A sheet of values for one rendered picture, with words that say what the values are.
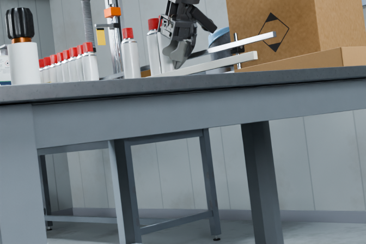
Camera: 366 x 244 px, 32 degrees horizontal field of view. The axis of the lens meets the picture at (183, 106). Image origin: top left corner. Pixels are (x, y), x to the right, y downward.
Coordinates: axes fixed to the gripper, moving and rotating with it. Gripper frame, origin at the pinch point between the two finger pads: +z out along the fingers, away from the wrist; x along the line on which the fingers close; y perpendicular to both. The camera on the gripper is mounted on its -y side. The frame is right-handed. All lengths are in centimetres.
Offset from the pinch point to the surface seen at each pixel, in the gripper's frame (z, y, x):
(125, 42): 2.0, 2.7, -24.1
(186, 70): -2.1, 4.7, 9.3
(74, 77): 25, 2, -51
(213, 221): 162, -156, -120
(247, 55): -14.1, 4.7, 30.0
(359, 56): -26, 8, 62
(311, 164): 126, -230, -112
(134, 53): 4.4, 0.5, -21.4
